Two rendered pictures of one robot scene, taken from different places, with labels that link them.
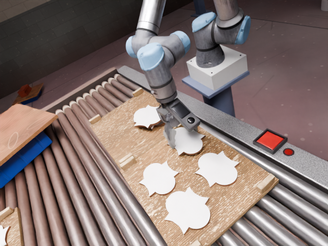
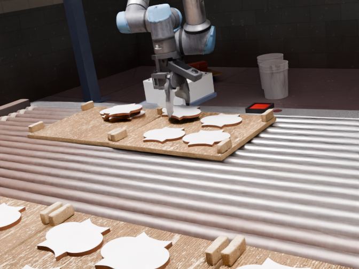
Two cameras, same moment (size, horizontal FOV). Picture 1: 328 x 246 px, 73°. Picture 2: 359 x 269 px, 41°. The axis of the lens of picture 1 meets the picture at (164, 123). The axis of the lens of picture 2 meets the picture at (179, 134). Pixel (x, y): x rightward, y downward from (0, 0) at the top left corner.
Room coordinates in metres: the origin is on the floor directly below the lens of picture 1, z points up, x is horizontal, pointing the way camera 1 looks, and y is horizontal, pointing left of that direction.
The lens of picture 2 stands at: (-0.73, 0.84, 1.41)
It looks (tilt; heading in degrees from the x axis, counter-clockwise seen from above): 18 degrees down; 327
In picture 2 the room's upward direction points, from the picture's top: 9 degrees counter-clockwise
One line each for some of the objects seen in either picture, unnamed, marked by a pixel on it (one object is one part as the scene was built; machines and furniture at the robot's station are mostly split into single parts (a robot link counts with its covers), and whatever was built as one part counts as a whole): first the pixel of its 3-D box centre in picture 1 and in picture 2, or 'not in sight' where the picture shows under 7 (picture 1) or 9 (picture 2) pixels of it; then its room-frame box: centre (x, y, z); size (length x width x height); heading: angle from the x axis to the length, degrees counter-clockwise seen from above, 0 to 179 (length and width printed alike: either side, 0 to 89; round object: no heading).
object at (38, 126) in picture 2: (95, 119); (36, 127); (0.99, 0.32, 0.95); 0.06 x 0.02 x 0.03; 110
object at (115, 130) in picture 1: (134, 123); (100, 124); (0.85, 0.13, 0.93); 0.41 x 0.35 x 0.02; 20
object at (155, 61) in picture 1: (155, 65); (161, 22); (0.61, -0.04, 1.27); 0.09 x 0.08 x 0.11; 130
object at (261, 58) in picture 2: not in sight; (271, 71); (3.24, -3.18, 0.18); 0.30 x 0.30 x 0.37
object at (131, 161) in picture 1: (128, 163); (119, 134); (0.60, 0.18, 0.95); 0.06 x 0.02 x 0.03; 108
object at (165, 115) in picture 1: (170, 107); (167, 70); (0.61, -0.04, 1.11); 0.09 x 0.08 x 0.12; 18
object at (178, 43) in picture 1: (169, 49); (164, 20); (0.69, -0.11, 1.26); 0.11 x 0.11 x 0.08; 40
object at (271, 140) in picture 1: (270, 141); (259, 108); (0.46, -0.30, 0.92); 0.06 x 0.06 x 0.01; 21
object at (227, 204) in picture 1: (188, 175); (193, 131); (0.46, -0.01, 0.93); 0.41 x 0.35 x 0.02; 18
